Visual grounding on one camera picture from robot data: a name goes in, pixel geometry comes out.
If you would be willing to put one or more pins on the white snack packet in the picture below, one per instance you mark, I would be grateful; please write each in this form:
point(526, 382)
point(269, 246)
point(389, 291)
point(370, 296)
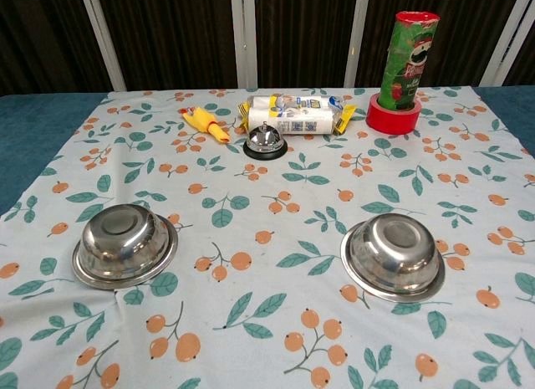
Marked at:
point(292, 117)

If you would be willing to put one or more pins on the stainless steel bowl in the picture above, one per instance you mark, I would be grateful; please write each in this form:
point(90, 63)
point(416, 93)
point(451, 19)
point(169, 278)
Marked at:
point(121, 242)
point(393, 255)

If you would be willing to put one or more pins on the red tape roll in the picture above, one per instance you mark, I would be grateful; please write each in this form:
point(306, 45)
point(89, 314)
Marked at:
point(390, 123)

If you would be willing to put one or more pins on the silver call bell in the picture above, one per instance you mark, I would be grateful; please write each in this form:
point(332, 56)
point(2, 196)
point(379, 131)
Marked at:
point(263, 140)

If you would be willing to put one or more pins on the floral white tablecloth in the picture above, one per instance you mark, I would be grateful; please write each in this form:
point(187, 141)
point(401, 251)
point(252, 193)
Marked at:
point(267, 221)

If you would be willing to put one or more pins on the green Pringles can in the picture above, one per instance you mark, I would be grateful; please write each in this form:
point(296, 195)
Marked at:
point(407, 62)

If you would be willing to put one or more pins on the white partition post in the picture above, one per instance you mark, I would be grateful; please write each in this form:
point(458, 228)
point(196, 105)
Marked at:
point(358, 37)
point(102, 42)
point(244, 37)
point(507, 33)

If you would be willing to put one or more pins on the yellow rubber chicken toy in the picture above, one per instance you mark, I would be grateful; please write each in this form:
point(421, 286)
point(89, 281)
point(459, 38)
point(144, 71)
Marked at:
point(205, 121)

